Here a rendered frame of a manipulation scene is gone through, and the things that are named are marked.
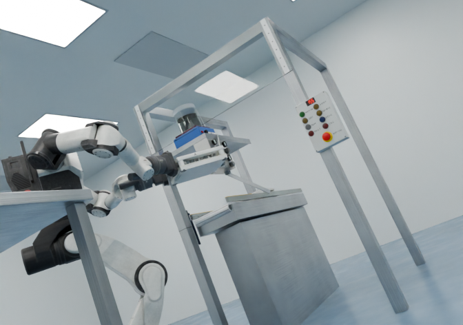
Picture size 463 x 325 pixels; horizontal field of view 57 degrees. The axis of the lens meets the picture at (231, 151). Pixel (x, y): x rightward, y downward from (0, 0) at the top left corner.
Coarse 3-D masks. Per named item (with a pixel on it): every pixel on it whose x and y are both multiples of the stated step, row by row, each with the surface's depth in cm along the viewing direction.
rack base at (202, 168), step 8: (200, 160) 205; (208, 160) 206; (216, 160) 207; (224, 160) 213; (184, 168) 201; (192, 168) 204; (200, 168) 210; (208, 168) 216; (216, 168) 223; (176, 176) 211; (184, 176) 213; (192, 176) 219; (200, 176) 227
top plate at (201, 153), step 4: (212, 148) 209; (216, 148) 210; (220, 148) 210; (196, 152) 206; (200, 152) 206; (204, 152) 207; (208, 152) 208; (212, 152) 210; (216, 152) 213; (180, 156) 202; (184, 156) 203; (188, 156) 204; (192, 156) 204; (196, 156) 206; (200, 156) 209; (176, 160) 203; (184, 160) 205
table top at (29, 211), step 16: (16, 192) 106; (32, 192) 110; (48, 192) 114; (64, 192) 119; (80, 192) 124; (0, 208) 102; (16, 208) 107; (32, 208) 112; (48, 208) 118; (64, 208) 124; (0, 224) 115; (16, 224) 121; (32, 224) 128; (48, 224) 135; (0, 240) 130; (16, 240) 138
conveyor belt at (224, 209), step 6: (264, 198) 296; (228, 204) 250; (216, 210) 252; (222, 210) 250; (228, 210) 249; (204, 216) 256; (210, 216) 254; (216, 216) 252; (198, 222) 257; (204, 222) 256
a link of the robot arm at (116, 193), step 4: (120, 176) 209; (124, 176) 209; (116, 180) 210; (112, 184) 214; (116, 184) 212; (112, 188) 215; (116, 188) 214; (112, 192) 215; (116, 192) 215; (120, 192) 216; (116, 196) 214; (120, 196) 215; (120, 200) 217
